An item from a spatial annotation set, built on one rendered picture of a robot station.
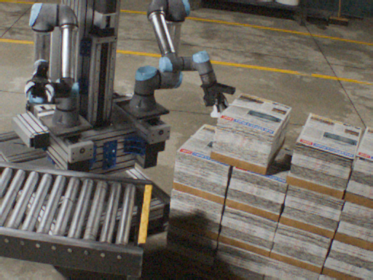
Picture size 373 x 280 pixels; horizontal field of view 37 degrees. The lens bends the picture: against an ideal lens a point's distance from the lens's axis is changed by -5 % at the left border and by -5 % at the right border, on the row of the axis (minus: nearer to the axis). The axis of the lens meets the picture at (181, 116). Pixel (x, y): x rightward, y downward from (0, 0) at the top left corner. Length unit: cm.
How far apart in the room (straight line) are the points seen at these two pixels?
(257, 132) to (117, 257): 91
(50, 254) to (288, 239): 123
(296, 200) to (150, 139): 91
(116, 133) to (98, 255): 112
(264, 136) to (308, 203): 40
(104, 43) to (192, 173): 84
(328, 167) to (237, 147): 45
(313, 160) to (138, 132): 109
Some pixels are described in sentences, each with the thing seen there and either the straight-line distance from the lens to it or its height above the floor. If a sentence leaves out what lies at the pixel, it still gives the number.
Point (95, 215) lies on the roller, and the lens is 243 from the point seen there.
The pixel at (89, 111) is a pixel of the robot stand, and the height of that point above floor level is 82.
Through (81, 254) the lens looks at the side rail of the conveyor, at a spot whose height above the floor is 76.
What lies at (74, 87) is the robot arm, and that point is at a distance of 271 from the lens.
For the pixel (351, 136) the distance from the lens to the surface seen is 284.
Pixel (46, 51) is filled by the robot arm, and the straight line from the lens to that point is 292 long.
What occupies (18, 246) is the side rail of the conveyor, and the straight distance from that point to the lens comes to 233.
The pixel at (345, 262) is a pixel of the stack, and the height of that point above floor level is 49.
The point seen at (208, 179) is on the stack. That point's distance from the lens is 290.
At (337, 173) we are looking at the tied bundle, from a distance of 271.
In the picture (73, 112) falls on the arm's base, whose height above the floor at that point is 89.
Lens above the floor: 223
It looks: 25 degrees down
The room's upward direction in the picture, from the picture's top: 7 degrees clockwise
